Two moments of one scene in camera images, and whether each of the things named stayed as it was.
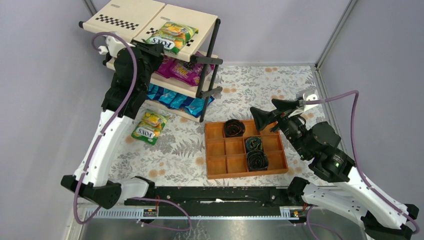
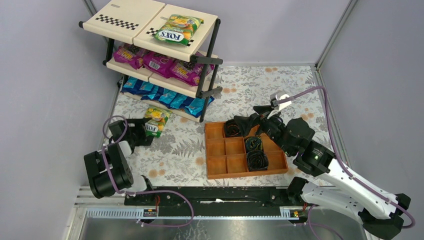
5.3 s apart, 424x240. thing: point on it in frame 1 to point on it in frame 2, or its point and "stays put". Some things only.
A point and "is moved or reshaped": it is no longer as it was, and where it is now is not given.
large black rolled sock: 257,160 stays put
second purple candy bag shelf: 164,68 stays put
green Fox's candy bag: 172,35 is moved or reshaped
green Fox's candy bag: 150,127 is moved or reshaped
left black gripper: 154,48 to 137,131
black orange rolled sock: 234,128 stays put
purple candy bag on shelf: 190,72 stays put
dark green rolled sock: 253,143 stays put
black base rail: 216,201 stays put
